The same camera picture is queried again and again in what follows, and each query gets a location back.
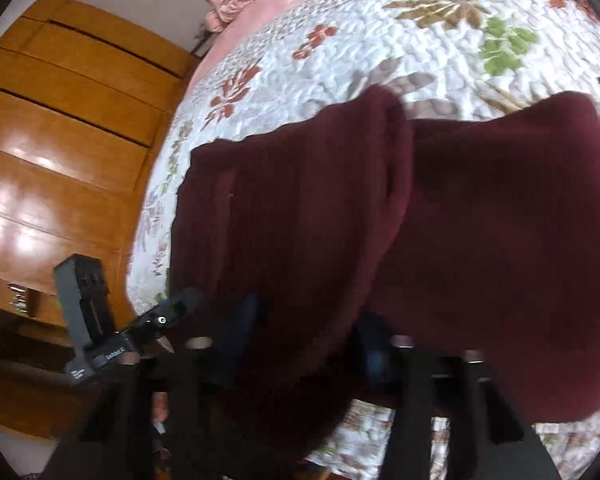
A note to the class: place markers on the white floral quilt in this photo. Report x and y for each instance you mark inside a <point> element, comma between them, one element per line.
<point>355,35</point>

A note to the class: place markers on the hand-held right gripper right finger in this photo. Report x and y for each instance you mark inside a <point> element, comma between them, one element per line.
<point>375,352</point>

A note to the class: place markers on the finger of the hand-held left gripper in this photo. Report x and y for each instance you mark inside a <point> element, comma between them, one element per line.
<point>175,308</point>

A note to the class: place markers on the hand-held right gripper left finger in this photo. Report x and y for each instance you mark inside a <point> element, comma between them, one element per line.
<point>242,325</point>

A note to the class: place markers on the pink bed sheet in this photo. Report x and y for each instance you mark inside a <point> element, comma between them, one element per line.
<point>240,35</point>

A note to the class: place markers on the maroon pants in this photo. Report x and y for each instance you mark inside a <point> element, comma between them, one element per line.
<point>305,210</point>

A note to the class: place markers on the orange wooden wardrobe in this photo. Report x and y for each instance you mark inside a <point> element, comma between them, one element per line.
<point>80,135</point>

